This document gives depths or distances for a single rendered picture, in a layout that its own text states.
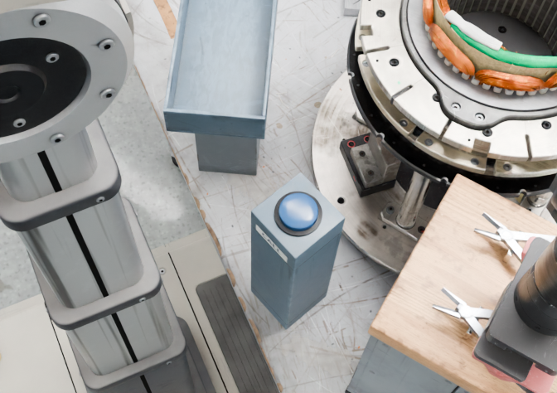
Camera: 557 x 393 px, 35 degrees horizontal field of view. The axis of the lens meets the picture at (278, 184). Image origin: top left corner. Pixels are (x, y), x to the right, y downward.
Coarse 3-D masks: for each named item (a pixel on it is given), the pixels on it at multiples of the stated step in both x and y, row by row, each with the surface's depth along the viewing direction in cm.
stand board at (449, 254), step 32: (448, 192) 89; (480, 192) 89; (448, 224) 88; (480, 224) 88; (512, 224) 88; (544, 224) 88; (416, 256) 86; (448, 256) 86; (480, 256) 86; (512, 256) 86; (416, 288) 85; (448, 288) 85; (480, 288) 85; (384, 320) 83; (416, 320) 83; (448, 320) 83; (480, 320) 83; (416, 352) 82; (448, 352) 82; (480, 384) 81; (512, 384) 81
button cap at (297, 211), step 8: (288, 200) 91; (296, 200) 91; (304, 200) 91; (312, 200) 91; (280, 208) 90; (288, 208) 90; (296, 208) 90; (304, 208) 90; (312, 208) 90; (280, 216) 90; (288, 216) 90; (296, 216) 90; (304, 216) 90; (312, 216) 90; (288, 224) 90; (296, 224) 90; (304, 224) 90; (312, 224) 90
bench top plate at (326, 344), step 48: (144, 0) 134; (288, 0) 134; (336, 0) 135; (144, 48) 130; (288, 48) 131; (336, 48) 131; (288, 96) 127; (192, 144) 123; (288, 144) 124; (192, 192) 120; (240, 192) 120; (240, 240) 117; (240, 288) 114; (336, 288) 114; (384, 288) 115; (288, 336) 112; (336, 336) 112; (288, 384) 109; (336, 384) 109
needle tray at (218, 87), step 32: (192, 0) 104; (224, 0) 104; (256, 0) 104; (192, 32) 102; (224, 32) 102; (256, 32) 102; (192, 64) 100; (224, 64) 100; (256, 64) 100; (192, 96) 98; (224, 96) 98; (256, 96) 98; (192, 128) 95; (224, 128) 95; (256, 128) 94; (224, 160) 118; (256, 160) 117
